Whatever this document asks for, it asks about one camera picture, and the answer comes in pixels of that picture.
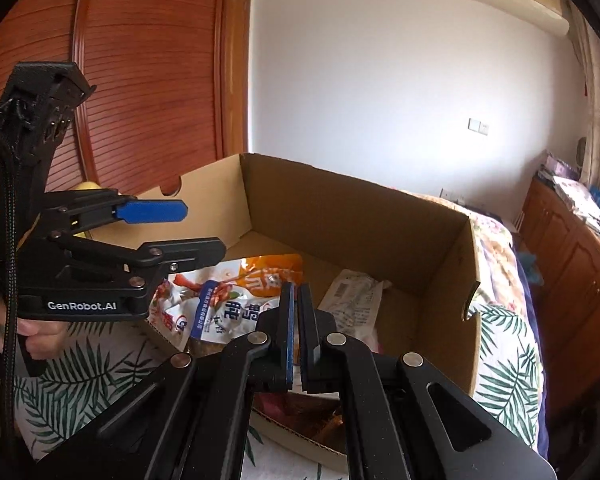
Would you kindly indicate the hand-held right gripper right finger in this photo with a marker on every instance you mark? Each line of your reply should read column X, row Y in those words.
column 306, row 340

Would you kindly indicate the leaf-print bed sheet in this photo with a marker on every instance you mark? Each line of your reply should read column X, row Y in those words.
column 500, row 370

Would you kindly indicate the wall socket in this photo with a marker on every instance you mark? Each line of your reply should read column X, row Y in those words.
column 447, row 193

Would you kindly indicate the beige curtain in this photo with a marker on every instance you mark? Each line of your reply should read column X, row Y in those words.
column 592, row 85

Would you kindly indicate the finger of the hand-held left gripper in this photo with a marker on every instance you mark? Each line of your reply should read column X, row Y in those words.
column 190, row 252
column 155, row 211

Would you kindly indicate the wall switch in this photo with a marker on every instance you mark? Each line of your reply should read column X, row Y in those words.
column 478, row 126

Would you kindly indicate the orange white snack packet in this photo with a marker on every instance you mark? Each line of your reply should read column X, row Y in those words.
column 250, row 280

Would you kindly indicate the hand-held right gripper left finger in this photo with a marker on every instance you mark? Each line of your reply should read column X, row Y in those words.
column 290, row 320

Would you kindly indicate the small round mirror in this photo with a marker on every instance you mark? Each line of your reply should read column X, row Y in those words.
column 581, row 152

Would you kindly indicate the person's left hand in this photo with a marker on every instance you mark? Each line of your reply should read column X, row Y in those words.
column 35, row 332

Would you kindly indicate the wooden cabinet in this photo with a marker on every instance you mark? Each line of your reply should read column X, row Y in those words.
column 570, row 270

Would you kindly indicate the brown glossy snack packet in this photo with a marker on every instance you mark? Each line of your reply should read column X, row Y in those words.
column 305, row 422

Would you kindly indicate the wooden wardrobe door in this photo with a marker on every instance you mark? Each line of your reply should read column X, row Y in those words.
column 145, row 60

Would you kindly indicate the white printed snack packet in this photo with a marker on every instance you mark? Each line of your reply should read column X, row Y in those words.
column 352, row 300

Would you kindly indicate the cardboard box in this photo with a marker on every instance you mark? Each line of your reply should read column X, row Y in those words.
column 330, row 200

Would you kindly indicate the yellow plush toy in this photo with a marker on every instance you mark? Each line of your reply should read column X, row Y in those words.
column 87, row 186

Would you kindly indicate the purple box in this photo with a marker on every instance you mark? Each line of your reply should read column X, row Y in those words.
column 557, row 164

